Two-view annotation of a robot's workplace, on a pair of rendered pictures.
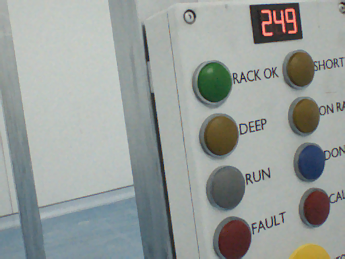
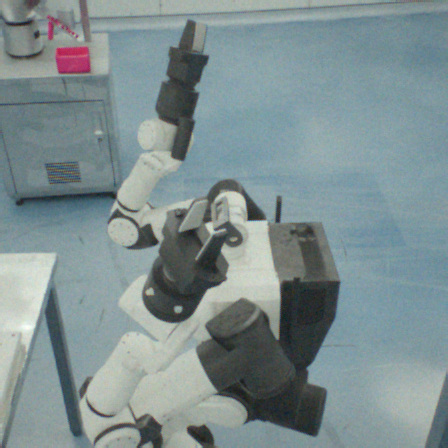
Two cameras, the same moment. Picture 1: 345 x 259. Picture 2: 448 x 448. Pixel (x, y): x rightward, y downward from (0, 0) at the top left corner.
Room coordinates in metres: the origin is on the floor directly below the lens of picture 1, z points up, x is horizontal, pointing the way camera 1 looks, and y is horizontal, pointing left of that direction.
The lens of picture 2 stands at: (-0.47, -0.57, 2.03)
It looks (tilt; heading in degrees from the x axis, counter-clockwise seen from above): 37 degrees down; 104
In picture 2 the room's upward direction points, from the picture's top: straight up
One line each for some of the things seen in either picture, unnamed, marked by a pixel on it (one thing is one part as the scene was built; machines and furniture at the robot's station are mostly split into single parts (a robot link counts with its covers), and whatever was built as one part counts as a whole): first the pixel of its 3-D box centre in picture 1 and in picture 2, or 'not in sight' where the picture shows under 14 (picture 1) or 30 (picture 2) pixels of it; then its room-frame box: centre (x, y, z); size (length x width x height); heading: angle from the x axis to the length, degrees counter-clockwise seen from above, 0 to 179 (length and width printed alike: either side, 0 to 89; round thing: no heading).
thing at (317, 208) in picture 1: (317, 208); not in sight; (0.30, -0.10, 0.96); 0.03 x 0.01 x 0.03; 118
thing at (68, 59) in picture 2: not in sight; (73, 60); (-1.94, 2.20, 0.80); 0.16 x 0.12 x 0.09; 22
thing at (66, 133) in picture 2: not in sight; (59, 121); (-2.16, 2.33, 0.38); 0.63 x 0.57 x 0.76; 22
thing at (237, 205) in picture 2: not in sight; (231, 223); (-0.71, 0.43, 1.28); 0.10 x 0.07 x 0.09; 107
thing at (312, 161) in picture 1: (311, 162); not in sight; (0.30, -0.10, 1.00); 0.03 x 0.01 x 0.03; 118
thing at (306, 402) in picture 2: not in sight; (265, 387); (-0.62, 0.42, 0.81); 0.28 x 0.13 x 0.18; 174
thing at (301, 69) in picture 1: (300, 69); not in sight; (0.30, -0.10, 1.07); 0.03 x 0.01 x 0.03; 118
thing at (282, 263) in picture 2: not in sight; (258, 297); (-0.65, 0.44, 1.08); 0.34 x 0.30 x 0.36; 107
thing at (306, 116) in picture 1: (306, 115); not in sight; (0.30, -0.10, 1.04); 0.03 x 0.01 x 0.03; 118
